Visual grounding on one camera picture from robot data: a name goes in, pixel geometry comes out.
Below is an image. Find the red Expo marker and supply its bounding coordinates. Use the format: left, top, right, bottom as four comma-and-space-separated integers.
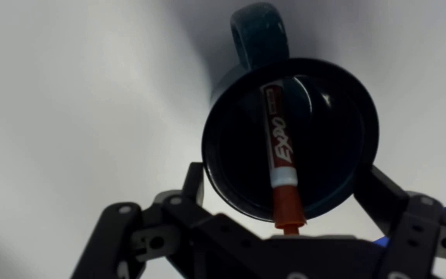
259, 80, 309, 238

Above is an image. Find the dark green mug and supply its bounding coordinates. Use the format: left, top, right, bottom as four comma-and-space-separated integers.
200, 2, 381, 224

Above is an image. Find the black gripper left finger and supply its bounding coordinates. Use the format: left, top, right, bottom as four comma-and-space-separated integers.
70, 162, 256, 279

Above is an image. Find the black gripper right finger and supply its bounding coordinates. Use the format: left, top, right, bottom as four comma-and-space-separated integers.
354, 163, 446, 279

